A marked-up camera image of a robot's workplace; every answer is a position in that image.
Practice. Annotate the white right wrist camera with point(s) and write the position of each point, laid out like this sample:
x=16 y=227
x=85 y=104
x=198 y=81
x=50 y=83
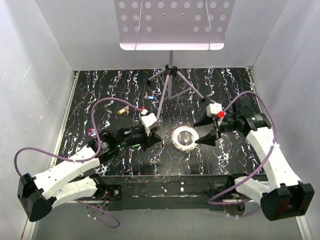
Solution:
x=214 y=111

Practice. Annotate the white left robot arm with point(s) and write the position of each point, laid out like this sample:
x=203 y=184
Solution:
x=41 y=193

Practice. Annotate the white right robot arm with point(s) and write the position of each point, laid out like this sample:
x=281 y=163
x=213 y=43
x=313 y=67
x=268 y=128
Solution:
x=274 y=186

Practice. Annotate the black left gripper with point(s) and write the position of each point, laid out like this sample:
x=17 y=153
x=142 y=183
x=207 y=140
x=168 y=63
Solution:
x=150 y=140

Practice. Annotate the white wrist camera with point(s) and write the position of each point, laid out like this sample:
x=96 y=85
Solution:
x=214 y=111
x=149 y=121

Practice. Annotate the white perforated music stand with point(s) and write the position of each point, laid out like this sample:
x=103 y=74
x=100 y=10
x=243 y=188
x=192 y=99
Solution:
x=173 y=25

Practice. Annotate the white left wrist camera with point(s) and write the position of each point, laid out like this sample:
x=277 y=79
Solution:
x=149 y=121

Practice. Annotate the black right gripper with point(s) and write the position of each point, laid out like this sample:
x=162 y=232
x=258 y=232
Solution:
x=208 y=139

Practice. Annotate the key with blue tag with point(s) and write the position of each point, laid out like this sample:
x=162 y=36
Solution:
x=149 y=97

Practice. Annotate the key with yellow tag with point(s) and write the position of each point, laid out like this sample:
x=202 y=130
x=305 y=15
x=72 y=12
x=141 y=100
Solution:
x=123 y=110

